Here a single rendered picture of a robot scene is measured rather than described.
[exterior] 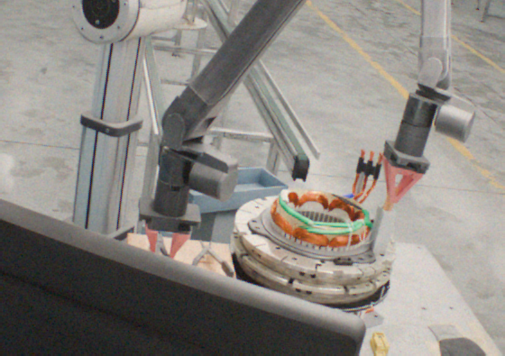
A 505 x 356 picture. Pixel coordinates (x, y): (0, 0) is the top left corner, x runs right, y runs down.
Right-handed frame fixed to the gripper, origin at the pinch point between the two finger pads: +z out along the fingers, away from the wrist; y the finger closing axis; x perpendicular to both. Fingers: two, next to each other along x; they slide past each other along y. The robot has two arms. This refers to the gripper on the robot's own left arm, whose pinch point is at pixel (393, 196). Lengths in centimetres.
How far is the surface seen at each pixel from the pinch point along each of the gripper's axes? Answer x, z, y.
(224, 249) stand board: 28.2, 16.5, 0.0
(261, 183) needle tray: 16.3, 16.8, 42.0
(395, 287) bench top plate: -26, 39, 46
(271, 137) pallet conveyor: -9, 42, 174
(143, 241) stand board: 43.0, 17.7, -1.4
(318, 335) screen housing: 41, -26, -106
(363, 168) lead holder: 2.8, -0.2, 13.8
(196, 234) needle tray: 29, 29, 33
